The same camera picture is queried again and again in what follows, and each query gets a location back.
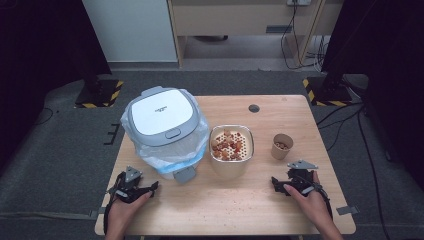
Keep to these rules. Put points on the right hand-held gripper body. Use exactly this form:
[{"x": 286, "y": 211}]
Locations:
[{"x": 301, "y": 178}]

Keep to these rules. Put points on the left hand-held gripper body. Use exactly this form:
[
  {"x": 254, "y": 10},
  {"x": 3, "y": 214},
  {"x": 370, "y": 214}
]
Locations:
[{"x": 128, "y": 190}]

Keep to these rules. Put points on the brown paper cup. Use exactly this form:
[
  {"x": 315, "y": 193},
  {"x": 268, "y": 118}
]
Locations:
[{"x": 279, "y": 154}]

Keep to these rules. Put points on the beige container with perforated insert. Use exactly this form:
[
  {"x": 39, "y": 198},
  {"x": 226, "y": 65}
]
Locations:
[{"x": 230, "y": 168}]

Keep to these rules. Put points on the translucent plastic bin liner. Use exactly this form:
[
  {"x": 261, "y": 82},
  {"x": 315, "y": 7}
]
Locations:
[{"x": 196, "y": 141}]

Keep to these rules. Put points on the white grey pedal trash bin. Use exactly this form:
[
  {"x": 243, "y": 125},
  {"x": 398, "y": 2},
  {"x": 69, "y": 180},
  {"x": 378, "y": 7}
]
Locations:
[{"x": 160, "y": 115}]

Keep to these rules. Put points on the person's left hand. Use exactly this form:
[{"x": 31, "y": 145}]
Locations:
[{"x": 123, "y": 215}]

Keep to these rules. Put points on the person's right hand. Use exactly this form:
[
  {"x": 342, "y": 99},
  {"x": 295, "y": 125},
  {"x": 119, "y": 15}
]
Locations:
[{"x": 315, "y": 205}]

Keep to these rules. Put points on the small heap of brown nuts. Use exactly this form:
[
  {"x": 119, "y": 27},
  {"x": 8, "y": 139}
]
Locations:
[{"x": 281, "y": 145}]

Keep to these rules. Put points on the grey tape strip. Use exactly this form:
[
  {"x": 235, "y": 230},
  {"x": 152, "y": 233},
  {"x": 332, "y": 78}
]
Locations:
[
  {"x": 97, "y": 212},
  {"x": 347, "y": 210}
]

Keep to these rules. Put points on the pile of reddish brown nuts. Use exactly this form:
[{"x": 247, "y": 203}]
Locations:
[{"x": 226, "y": 146}]

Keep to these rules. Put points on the striped stand base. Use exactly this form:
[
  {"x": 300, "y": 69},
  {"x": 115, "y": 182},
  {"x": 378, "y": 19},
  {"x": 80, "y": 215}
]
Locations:
[
  {"x": 328, "y": 96},
  {"x": 100, "y": 95}
]

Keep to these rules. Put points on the black curtain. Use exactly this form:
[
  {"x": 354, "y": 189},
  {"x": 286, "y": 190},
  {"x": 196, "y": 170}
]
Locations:
[
  {"x": 40, "y": 50},
  {"x": 383, "y": 50}
]

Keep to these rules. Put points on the white power strip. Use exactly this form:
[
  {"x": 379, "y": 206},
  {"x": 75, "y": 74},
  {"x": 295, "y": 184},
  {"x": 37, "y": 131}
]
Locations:
[{"x": 298, "y": 2}]

